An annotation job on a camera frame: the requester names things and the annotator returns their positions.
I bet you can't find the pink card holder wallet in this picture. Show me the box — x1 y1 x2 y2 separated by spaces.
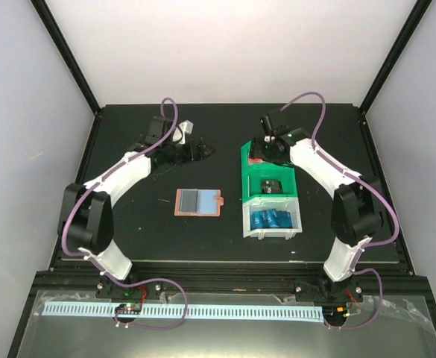
174 189 224 217

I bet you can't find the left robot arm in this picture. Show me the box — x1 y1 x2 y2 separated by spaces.
57 116 215 298

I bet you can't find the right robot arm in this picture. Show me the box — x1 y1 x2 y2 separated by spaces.
250 110 386 301

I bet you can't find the red white cards stack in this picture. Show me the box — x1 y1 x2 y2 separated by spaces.
248 157 266 166

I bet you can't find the black cards stack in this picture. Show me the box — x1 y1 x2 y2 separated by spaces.
260 179 283 195

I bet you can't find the blue cards stack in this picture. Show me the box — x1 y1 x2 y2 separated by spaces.
250 209 293 230

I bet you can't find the green storage bin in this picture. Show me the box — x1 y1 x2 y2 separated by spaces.
241 141 297 202

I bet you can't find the white storage bin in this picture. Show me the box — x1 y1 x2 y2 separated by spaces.
242 197 303 240

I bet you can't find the small circuit board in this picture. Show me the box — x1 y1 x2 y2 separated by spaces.
115 303 142 315

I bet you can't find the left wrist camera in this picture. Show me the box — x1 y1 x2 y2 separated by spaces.
172 120 194 145

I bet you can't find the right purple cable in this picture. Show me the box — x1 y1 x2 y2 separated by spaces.
279 91 401 331

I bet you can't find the purple cable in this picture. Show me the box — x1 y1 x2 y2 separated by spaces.
279 91 401 331
60 97 189 331

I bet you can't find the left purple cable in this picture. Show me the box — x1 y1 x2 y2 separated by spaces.
60 97 189 331

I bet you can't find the light blue slotted cable duct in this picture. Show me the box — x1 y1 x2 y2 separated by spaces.
42 301 324 323

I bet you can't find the black aluminium rail frame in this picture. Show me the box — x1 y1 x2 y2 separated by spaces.
32 262 434 303

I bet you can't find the left frame post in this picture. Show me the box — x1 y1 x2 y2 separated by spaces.
31 0 101 116

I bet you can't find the frame post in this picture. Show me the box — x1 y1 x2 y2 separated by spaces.
31 0 101 116
359 0 432 115

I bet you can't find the right frame post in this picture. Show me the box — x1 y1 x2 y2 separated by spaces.
359 0 432 115

